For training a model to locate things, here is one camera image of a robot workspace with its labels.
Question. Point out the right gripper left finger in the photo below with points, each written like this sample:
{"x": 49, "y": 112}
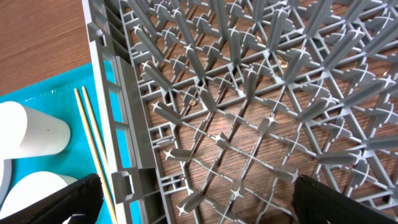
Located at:
{"x": 79, "y": 202}

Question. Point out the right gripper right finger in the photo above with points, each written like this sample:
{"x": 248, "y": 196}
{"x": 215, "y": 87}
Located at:
{"x": 314, "y": 202}

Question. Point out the white round bowl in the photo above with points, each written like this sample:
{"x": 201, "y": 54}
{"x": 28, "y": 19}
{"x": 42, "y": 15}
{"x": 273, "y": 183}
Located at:
{"x": 33, "y": 188}

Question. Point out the white paper cup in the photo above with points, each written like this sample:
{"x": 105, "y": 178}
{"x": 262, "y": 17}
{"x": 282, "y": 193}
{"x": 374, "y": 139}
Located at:
{"x": 26, "y": 132}

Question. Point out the wooden chopstick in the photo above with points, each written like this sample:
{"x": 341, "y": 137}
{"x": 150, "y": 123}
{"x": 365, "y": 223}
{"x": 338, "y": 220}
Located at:
{"x": 96, "y": 159}
{"x": 97, "y": 134}

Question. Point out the grey dishwasher rack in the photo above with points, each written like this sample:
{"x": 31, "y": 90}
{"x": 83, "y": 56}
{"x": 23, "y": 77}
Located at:
{"x": 211, "y": 109}

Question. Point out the teal serving tray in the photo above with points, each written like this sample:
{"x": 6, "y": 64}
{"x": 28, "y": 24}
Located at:
{"x": 55, "y": 97}

